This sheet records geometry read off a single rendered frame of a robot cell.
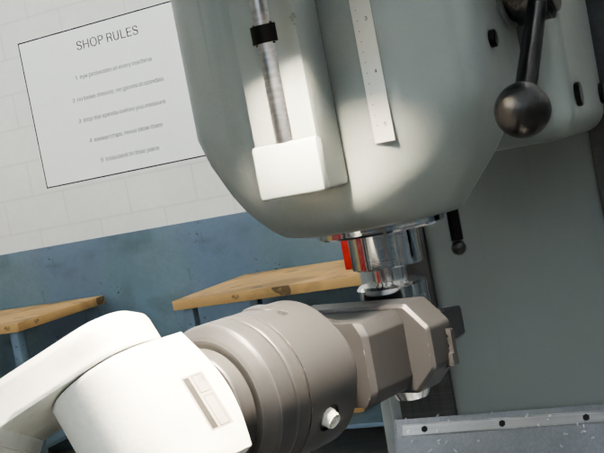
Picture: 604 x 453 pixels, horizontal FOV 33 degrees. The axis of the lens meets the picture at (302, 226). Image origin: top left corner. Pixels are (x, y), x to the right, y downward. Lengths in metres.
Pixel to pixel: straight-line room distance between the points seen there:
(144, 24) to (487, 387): 4.77
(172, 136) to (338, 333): 5.06
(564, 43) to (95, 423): 0.44
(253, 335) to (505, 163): 0.54
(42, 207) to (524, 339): 5.23
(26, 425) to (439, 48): 0.30
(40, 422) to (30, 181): 5.66
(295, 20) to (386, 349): 0.20
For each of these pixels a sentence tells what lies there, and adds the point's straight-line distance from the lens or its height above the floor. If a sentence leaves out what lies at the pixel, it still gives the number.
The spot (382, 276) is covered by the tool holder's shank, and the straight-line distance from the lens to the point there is 0.68.
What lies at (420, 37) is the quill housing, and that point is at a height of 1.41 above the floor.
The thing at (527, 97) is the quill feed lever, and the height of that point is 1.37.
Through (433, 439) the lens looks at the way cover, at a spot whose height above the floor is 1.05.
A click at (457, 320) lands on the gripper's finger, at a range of 0.70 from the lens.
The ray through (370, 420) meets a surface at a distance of 4.59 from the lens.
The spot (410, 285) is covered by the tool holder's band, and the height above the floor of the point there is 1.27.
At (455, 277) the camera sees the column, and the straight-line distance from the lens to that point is 1.07.
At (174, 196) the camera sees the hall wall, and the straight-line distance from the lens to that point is 5.65.
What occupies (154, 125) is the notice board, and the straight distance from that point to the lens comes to 5.68.
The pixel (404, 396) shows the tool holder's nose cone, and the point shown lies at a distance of 0.69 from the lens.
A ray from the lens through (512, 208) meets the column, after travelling 1.05.
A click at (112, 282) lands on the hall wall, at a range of 5.93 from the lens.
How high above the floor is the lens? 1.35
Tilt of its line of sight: 3 degrees down
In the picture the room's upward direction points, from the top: 11 degrees counter-clockwise
